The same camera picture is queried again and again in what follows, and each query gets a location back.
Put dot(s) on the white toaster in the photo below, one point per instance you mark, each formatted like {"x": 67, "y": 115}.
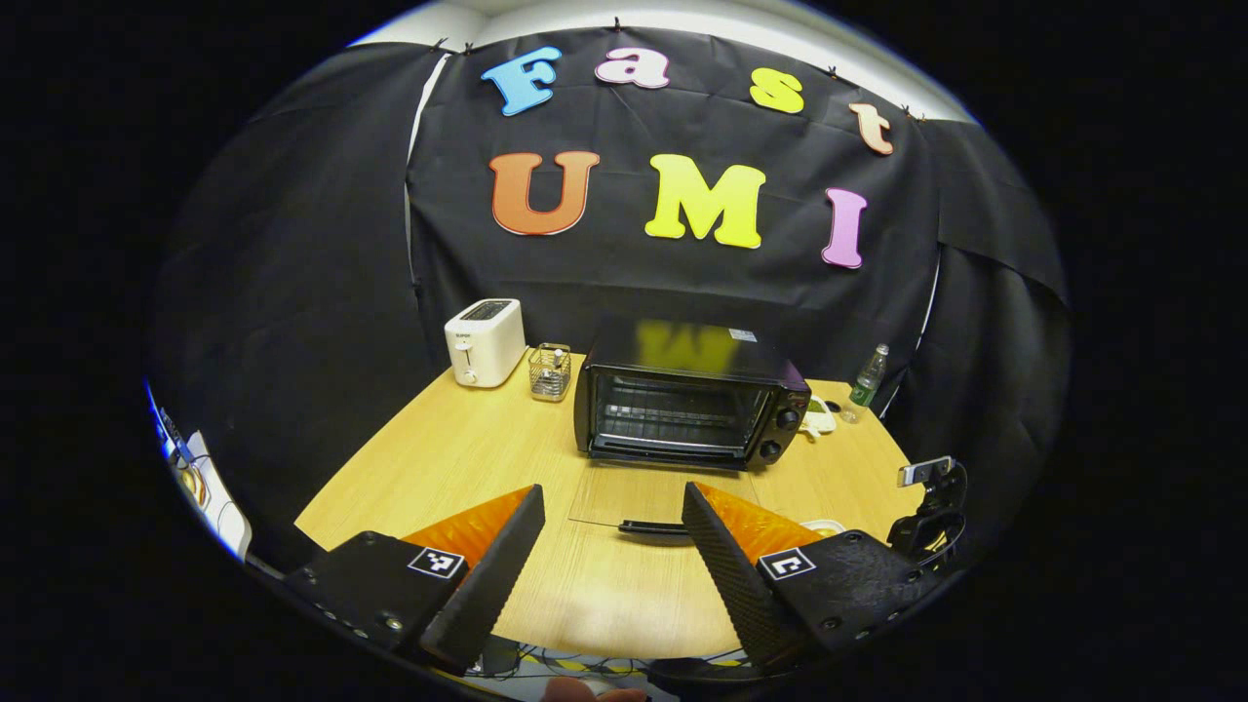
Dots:
{"x": 485, "y": 341}

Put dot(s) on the black electric oven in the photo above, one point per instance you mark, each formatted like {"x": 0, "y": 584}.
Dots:
{"x": 682, "y": 356}

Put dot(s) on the small white dish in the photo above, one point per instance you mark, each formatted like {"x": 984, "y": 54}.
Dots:
{"x": 819, "y": 419}

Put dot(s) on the clear plastic water bottle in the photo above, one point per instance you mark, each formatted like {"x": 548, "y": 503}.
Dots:
{"x": 866, "y": 385}

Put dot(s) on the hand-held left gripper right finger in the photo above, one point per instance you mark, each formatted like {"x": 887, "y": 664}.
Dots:
{"x": 736, "y": 585}

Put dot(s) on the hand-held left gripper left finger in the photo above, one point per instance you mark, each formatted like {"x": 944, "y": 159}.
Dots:
{"x": 487, "y": 575}

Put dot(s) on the white square plate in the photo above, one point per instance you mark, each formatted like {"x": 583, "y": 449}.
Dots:
{"x": 827, "y": 527}

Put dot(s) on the white floor object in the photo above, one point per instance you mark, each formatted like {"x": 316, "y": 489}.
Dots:
{"x": 229, "y": 526}

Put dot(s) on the black backdrop cloth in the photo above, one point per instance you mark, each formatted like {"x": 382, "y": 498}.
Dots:
{"x": 312, "y": 292}

